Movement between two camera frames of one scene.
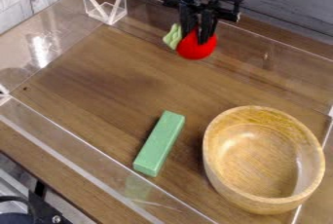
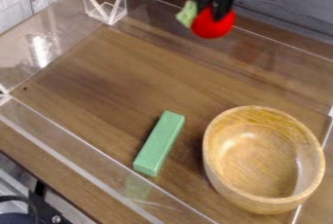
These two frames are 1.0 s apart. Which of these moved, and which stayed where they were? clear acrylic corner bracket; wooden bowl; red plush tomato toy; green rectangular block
Moved: red plush tomato toy
Stayed: wooden bowl; green rectangular block; clear acrylic corner bracket
